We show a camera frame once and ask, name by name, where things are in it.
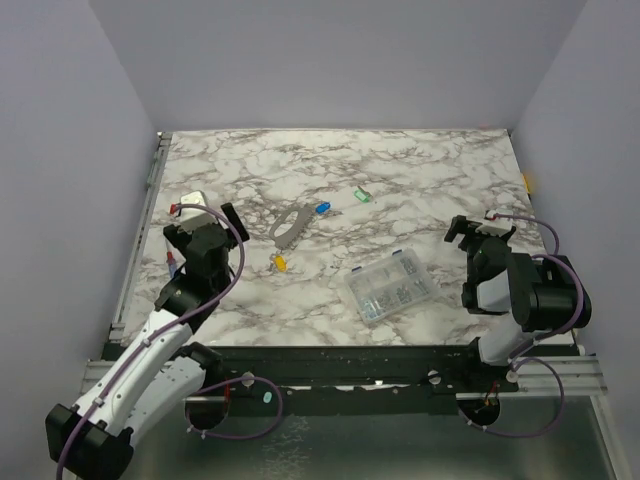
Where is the metal key organizer plate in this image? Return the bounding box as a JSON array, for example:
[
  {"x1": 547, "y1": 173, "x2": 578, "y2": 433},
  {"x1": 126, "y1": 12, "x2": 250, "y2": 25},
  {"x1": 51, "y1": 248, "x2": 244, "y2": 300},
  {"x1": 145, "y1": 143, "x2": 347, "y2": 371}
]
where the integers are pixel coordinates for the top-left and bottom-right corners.
[{"x1": 268, "y1": 205, "x2": 315, "y2": 250}]

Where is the yellow tagged key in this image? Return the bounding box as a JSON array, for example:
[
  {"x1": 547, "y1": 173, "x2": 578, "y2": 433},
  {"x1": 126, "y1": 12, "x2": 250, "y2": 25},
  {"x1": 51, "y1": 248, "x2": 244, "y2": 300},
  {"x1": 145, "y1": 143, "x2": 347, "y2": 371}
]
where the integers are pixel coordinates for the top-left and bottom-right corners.
[{"x1": 269, "y1": 254, "x2": 288, "y2": 272}]

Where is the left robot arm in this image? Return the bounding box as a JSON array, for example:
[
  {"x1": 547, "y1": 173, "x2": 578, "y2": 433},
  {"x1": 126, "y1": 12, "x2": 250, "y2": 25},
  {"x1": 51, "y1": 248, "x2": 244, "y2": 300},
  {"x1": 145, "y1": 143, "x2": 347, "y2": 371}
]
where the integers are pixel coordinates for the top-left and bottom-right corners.
[{"x1": 45, "y1": 202, "x2": 249, "y2": 479}]

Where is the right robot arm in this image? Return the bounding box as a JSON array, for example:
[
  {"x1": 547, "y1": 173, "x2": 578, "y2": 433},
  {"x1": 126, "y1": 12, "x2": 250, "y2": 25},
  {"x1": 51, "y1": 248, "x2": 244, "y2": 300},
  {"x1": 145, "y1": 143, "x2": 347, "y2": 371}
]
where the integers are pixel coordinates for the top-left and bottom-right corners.
[{"x1": 444, "y1": 210, "x2": 592, "y2": 391}]

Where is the blue red screwdriver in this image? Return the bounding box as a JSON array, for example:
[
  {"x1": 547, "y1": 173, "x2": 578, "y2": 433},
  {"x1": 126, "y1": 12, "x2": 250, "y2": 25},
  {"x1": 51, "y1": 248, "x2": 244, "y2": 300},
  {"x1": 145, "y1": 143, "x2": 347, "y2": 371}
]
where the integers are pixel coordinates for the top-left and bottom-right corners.
[{"x1": 165, "y1": 240, "x2": 179, "y2": 278}]

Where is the clear plastic screw box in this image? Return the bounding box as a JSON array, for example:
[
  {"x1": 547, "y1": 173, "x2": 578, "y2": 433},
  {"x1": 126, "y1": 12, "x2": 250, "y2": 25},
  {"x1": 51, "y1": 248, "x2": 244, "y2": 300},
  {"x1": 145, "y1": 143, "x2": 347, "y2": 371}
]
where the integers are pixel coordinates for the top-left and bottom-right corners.
[{"x1": 344, "y1": 248, "x2": 439, "y2": 325}]

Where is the green tagged key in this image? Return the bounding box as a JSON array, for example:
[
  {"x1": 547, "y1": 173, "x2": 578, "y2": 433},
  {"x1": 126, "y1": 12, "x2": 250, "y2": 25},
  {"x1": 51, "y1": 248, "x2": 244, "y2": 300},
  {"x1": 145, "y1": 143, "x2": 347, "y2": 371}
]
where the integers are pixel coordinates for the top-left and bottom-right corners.
[{"x1": 354, "y1": 187, "x2": 371, "y2": 203}]

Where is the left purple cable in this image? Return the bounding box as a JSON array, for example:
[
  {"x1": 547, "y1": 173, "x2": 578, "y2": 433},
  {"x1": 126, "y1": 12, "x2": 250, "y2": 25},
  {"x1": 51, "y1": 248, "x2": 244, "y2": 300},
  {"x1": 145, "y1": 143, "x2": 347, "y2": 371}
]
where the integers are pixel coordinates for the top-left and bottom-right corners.
[{"x1": 54, "y1": 203, "x2": 284, "y2": 480}]

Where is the purple cable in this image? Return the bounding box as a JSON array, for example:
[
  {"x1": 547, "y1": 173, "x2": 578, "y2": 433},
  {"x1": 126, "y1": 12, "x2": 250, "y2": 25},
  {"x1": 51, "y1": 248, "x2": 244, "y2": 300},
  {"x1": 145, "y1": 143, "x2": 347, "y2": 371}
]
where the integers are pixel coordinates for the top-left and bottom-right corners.
[
  {"x1": 54, "y1": 203, "x2": 284, "y2": 480},
  {"x1": 464, "y1": 212, "x2": 586, "y2": 439}
]

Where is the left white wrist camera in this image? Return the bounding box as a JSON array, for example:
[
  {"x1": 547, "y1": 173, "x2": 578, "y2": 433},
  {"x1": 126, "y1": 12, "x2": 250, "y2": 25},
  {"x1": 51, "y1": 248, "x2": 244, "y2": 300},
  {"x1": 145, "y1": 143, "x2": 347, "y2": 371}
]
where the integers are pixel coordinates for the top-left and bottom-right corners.
[{"x1": 177, "y1": 190, "x2": 217, "y2": 233}]

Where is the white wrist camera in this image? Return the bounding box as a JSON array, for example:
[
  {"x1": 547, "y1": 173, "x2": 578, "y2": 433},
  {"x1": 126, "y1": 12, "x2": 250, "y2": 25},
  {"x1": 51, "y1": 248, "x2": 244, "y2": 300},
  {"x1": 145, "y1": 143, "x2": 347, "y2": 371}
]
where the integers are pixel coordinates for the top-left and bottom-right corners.
[
  {"x1": 177, "y1": 190, "x2": 217, "y2": 233},
  {"x1": 476, "y1": 209, "x2": 514, "y2": 236}
]

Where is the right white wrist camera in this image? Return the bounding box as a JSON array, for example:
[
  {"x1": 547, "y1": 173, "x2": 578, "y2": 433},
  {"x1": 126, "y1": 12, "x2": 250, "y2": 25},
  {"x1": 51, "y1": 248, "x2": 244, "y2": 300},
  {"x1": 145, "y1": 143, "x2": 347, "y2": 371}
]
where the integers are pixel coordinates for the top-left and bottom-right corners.
[{"x1": 476, "y1": 209, "x2": 514, "y2": 236}]

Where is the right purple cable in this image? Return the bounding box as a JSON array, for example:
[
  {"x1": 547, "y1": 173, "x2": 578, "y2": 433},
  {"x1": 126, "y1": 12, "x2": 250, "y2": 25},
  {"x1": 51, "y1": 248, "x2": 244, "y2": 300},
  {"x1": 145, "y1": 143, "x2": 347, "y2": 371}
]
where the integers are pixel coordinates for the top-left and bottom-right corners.
[{"x1": 464, "y1": 212, "x2": 586, "y2": 439}]

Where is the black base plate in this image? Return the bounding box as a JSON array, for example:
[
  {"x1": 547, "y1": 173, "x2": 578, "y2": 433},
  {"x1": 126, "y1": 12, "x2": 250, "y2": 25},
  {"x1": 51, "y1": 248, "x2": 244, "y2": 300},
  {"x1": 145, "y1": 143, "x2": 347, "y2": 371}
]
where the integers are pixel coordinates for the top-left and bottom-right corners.
[{"x1": 179, "y1": 344, "x2": 507, "y2": 424}]

